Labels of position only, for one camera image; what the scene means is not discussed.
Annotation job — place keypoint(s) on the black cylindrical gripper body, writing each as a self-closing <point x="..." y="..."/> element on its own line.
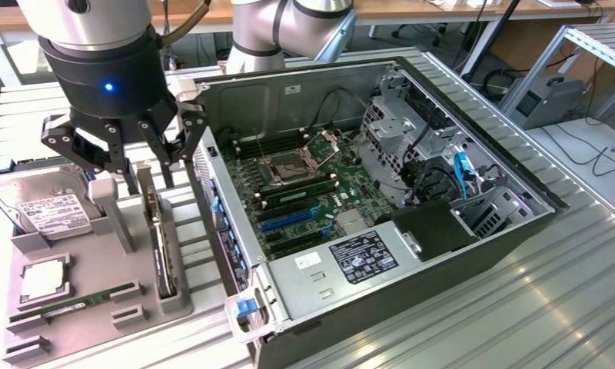
<point x="98" y="69"/>

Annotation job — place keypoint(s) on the graphics card with metal bracket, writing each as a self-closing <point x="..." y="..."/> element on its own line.
<point x="167" y="261"/>

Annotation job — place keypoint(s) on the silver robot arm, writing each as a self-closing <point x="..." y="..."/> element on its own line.
<point x="266" y="30"/>

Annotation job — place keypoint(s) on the thin locking lever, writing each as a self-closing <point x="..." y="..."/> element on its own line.
<point x="261" y="146"/>

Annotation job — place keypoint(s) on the silver hard disk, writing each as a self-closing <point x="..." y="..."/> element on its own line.
<point x="40" y="200"/>

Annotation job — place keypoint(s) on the CPU socket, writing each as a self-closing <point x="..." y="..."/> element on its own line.
<point x="290" y="169"/>

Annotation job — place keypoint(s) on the open metal socket cover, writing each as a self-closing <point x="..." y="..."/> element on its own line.
<point x="321" y="148"/>

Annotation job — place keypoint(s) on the installed green RAM stick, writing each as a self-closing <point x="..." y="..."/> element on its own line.
<point x="298" y="196"/>

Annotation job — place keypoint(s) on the black expansion slot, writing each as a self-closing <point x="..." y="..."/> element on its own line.
<point x="298" y="239"/>
<point x="287" y="209"/>

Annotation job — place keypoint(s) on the blue expansion slot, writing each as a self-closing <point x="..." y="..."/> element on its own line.
<point x="287" y="222"/>

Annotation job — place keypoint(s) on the grey parts rack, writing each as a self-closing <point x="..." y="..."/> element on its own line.
<point x="107" y="276"/>

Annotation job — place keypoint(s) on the silver CPU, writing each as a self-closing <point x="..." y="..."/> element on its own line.
<point x="43" y="278"/>

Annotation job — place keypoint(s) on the green motherboard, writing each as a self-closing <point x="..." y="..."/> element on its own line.
<point x="359" y="180"/>

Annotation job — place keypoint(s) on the loose green RAM stick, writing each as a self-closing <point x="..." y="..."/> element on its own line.
<point x="98" y="296"/>

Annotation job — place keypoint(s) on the silver chipset heat sink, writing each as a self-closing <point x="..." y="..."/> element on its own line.
<point x="351" y="220"/>

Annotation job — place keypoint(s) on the metal drive cage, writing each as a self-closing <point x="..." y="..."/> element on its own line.
<point x="390" y="127"/>

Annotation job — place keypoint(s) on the grey power supply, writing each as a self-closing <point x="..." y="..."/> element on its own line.
<point x="307" y="284"/>

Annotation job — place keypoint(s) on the blue case latch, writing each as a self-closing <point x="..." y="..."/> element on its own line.
<point x="245" y="309"/>

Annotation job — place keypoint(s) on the black power connector bundle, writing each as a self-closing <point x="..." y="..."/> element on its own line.
<point x="430" y="177"/>

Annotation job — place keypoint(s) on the black plastic shroud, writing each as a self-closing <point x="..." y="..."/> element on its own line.
<point x="430" y="230"/>

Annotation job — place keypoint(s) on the black chair base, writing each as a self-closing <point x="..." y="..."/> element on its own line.
<point x="433" y="27"/>

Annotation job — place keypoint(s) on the open black PC case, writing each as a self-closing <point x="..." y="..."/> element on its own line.
<point x="379" y="303"/>

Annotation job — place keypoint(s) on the wooden desk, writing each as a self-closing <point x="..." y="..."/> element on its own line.
<point x="441" y="12"/>

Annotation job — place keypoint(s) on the metal disk bay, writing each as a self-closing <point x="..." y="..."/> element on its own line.
<point x="493" y="215"/>

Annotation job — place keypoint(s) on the black slanted pole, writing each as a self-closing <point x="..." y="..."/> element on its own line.
<point x="490" y="38"/>

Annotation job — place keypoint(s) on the grey computer tower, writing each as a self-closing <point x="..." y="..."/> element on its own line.
<point x="554" y="102"/>

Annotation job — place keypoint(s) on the aluminium profile frame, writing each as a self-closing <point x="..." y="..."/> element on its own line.
<point x="600" y="40"/>

